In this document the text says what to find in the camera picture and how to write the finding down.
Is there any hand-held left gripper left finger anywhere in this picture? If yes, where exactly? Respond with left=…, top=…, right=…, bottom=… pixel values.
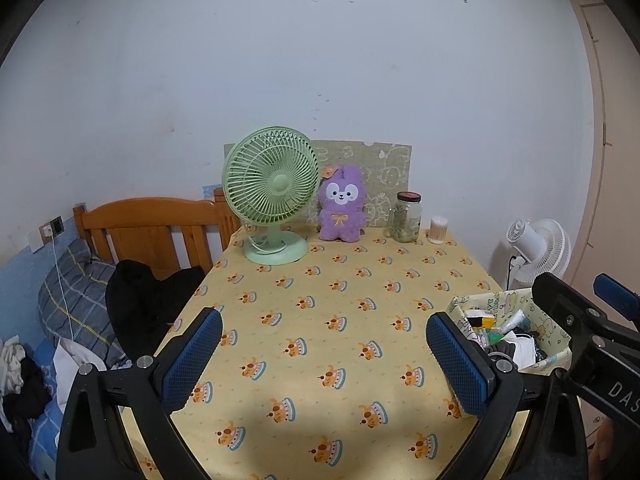
left=56, top=307, right=224, bottom=480

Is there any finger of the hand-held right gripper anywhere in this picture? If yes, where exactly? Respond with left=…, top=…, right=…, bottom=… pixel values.
left=531, top=272, right=640, bottom=357
left=594, top=274, right=640, bottom=323

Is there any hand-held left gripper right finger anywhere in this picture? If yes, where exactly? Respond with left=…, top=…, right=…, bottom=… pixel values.
left=425, top=311, right=588, bottom=480

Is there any black banded small pack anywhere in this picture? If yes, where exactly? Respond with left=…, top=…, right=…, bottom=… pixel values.
left=465, top=310, right=496, bottom=331

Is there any printed fabric storage box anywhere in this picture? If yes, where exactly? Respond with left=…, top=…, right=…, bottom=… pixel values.
left=446, top=287, right=572, bottom=376

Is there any white standing fan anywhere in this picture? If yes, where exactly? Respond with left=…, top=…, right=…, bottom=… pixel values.
left=505, top=218, right=572, bottom=288

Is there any black garment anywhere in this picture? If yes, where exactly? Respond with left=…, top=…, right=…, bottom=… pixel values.
left=106, top=259, right=206, bottom=356

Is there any white garment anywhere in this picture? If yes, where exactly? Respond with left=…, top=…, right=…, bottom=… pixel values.
left=52, top=337, right=113, bottom=411

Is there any beige door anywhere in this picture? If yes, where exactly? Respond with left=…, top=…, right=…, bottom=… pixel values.
left=570, top=0, right=640, bottom=301

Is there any grey plaid pillow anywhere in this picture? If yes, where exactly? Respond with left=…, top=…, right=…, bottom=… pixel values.
left=37, top=239, right=126, bottom=366

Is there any yellow printed tablecloth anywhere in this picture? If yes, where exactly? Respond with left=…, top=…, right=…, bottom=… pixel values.
left=120, top=227, right=573, bottom=480

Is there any wooden bed headboard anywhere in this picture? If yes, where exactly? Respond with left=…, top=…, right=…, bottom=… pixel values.
left=72, top=187, right=243, bottom=281

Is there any glass jar with dark lid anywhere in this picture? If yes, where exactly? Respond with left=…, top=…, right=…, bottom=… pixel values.
left=390, top=191, right=422, bottom=243

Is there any blue bed sheet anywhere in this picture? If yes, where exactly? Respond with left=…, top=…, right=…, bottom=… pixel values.
left=27, top=360, right=68, bottom=466

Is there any dark clothes pile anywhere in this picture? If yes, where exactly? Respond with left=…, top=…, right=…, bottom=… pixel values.
left=0, top=337, right=53, bottom=436

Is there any purple plush toy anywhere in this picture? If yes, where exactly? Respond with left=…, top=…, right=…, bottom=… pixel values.
left=318, top=163, right=369, bottom=242

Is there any green desk fan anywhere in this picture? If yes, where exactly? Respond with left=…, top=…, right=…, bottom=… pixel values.
left=222, top=127, right=321, bottom=265

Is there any olive patterned board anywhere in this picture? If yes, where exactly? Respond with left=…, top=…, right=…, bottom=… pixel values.
left=223, top=140, right=413, bottom=231

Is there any white charger cable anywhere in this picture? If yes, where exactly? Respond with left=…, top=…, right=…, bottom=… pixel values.
left=42, top=226, right=76, bottom=346

